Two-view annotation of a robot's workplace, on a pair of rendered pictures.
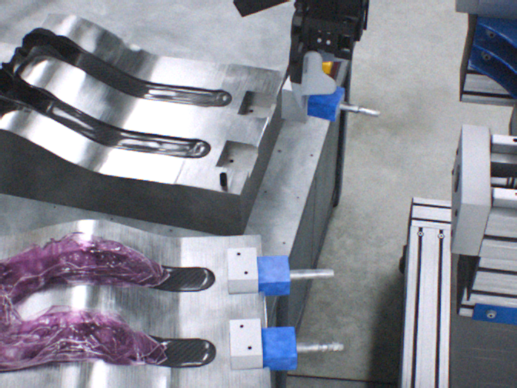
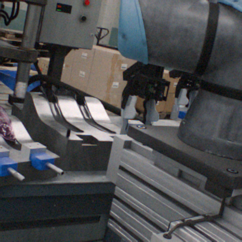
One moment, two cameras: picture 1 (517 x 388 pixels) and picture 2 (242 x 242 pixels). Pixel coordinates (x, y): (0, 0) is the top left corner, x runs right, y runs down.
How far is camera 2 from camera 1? 0.92 m
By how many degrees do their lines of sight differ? 48
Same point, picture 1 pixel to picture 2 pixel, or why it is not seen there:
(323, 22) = (139, 75)
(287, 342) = (6, 162)
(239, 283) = (24, 148)
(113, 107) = (73, 118)
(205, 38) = not seen: hidden behind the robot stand
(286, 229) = (82, 179)
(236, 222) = (63, 159)
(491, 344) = not seen: outside the picture
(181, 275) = (18, 146)
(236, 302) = (18, 155)
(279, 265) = (46, 156)
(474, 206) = (118, 139)
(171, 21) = not seen: hidden behind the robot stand
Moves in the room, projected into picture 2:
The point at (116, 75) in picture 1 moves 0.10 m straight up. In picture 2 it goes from (88, 116) to (94, 86)
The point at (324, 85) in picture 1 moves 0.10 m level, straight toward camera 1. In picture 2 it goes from (131, 113) to (100, 113)
